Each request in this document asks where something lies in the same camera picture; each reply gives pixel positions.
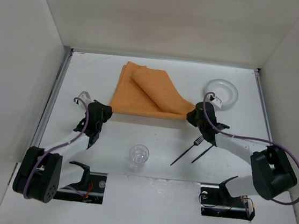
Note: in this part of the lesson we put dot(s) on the aluminium table rail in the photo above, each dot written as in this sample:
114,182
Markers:
261,96
39,132

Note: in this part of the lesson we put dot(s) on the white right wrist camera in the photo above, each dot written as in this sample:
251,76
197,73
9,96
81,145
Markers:
215,101

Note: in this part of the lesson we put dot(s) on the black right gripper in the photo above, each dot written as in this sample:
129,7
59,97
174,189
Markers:
195,117

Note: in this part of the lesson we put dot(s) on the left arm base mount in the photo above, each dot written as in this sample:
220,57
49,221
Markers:
78,183

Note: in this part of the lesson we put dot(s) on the black knife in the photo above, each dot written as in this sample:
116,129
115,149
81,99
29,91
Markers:
203,153

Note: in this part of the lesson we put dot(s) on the orange cloth placemat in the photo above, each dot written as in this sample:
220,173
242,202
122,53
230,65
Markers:
148,92

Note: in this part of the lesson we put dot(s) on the left aluminium table rail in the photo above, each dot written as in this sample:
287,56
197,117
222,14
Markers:
39,132

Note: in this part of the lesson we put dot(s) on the right aluminium table rail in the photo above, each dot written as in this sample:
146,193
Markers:
261,96

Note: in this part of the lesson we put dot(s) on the clear drinking glass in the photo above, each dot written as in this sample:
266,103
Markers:
138,156

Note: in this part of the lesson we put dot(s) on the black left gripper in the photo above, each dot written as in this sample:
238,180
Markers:
104,112

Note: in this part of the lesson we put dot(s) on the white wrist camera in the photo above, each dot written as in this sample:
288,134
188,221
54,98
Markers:
215,101
83,97

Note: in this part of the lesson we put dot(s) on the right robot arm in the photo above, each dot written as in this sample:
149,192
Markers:
272,173

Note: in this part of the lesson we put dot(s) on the black fork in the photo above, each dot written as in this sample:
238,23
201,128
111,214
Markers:
196,142

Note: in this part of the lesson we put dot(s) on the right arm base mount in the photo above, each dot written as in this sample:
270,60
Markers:
215,201

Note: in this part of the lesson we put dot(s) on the white round plate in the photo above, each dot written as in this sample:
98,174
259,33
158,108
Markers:
225,91

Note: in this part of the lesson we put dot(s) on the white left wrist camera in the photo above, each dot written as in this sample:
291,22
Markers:
83,97

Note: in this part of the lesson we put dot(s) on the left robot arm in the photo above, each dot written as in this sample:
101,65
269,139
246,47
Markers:
44,172

